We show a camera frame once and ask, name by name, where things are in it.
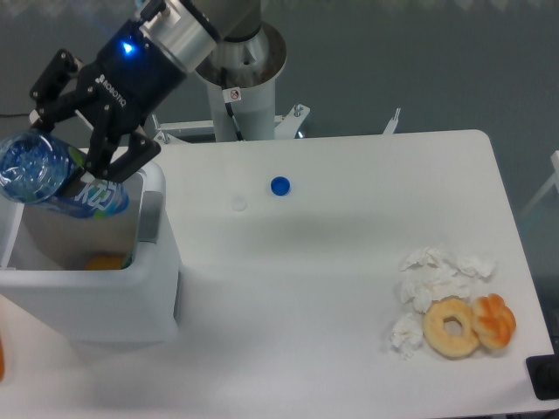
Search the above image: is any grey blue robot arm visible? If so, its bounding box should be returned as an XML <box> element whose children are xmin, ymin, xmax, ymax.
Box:
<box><xmin>30</xmin><ymin>1</ymin><xmax>260</xmax><ymax>196</ymax></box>

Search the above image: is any orange glazed twisted pastry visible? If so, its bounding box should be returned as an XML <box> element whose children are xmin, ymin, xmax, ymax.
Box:
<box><xmin>471</xmin><ymin>293</ymin><xmax>516</xmax><ymax>350</ymax></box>

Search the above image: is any white trash can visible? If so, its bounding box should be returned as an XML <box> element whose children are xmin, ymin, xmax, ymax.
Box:
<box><xmin>1</xmin><ymin>162</ymin><xmax>182</xmax><ymax>343</ymax></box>

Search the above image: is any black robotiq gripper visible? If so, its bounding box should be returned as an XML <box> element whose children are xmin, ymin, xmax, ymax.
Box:
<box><xmin>29</xmin><ymin>19</ymin><xmax>186</xmax><ymax>196</ymax></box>

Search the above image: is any small crumpled white tissue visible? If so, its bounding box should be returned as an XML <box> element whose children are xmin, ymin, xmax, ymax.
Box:
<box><xmin>390</xmin><ymin>313</ymin><xmax>424</xmax><ymax>360</ymax></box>

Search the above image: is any orange object at left edge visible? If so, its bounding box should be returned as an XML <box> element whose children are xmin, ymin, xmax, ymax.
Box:
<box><xmin>0</xmin><ymin>339</ymin><xmax>5</xmax><ymax>382</ymax></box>

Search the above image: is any white bottle cap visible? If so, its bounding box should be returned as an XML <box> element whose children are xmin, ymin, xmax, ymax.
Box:
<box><xmin>231</xmin><ymin>196</ymin><xmax>248</xmax><ymax>212</ymax></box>

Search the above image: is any blue plastic water bottle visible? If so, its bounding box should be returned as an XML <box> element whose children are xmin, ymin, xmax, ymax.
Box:
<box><xmin>1</xmin><ymin>130</ymin><xmax>129</xmax><ymax>218</ymax></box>

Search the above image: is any large crumpled white tissue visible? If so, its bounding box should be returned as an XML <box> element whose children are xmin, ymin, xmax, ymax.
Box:
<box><xmin>397</xmin><ymin>246</ymin><xmax>498</xmax><ymax>313</ymax></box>

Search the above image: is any black device at edge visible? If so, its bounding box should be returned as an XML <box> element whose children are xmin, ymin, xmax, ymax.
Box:
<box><xmin>526</xmin><ymin>354</ymin><xmax>558</xmax><ymax>401</ymax></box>

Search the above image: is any blue bottle cap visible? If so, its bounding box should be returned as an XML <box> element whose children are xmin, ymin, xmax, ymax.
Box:
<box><xmin>270</xmin><ymin>176</ymin><xmax>291</xmax><ymax>196</ymax></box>

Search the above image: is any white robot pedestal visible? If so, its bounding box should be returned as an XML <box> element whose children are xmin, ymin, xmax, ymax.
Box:
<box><xmin>154</xmin><ymin>22</ymin><xmax>310</xmax><ymax>144</ymax></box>

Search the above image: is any ring donut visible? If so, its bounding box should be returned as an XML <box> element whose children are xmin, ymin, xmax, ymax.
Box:
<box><xmin>422</xmin><ymin>298</ymin><xmax>480</xmax><ymax>359</ymax></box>

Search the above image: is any orange object in bin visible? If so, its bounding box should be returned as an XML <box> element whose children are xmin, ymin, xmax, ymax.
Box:
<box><xmin>84</xmin><ymin>254</ymin><xmax>125</xmax><ymax>271</ymax></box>

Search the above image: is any white frame at right edge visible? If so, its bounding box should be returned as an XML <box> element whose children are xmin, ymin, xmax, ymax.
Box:
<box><xmin>519</xmin><ymin>150</ymin><xmax>559</xmax><ymax>223</ymax></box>

